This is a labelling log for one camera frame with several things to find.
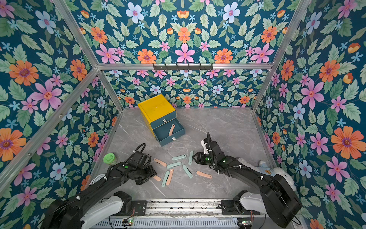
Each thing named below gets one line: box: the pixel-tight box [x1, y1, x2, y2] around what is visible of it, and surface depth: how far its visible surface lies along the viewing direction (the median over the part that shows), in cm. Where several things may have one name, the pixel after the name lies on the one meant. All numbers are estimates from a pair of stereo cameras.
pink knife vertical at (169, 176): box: [165, 168, 174, 186], surface depth 86 cm
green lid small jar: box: [102, 152, 118, 166], surface depth 89 cm
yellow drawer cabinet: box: [137, 93, 177, 138], surface depth 93 cm
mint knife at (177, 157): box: [171, 154, 187, 161], surface depth 95 cm
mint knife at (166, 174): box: [161, 170, 171, 188], surface depth 85 cm
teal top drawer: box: [150, 110, 177, 130], surface depth 90 cm
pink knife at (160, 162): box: [153, 158, 168, 167], surface depth 91 cm
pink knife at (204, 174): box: [196, 170, 213, 179], surface depth 86 cm
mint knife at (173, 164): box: [166, 161, 182, 169], surface depth 90 cm
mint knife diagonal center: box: [182, 164, 194, 179], surface depth 88 cm
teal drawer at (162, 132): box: [152, 117, 186, 147], surface depth 93 cm
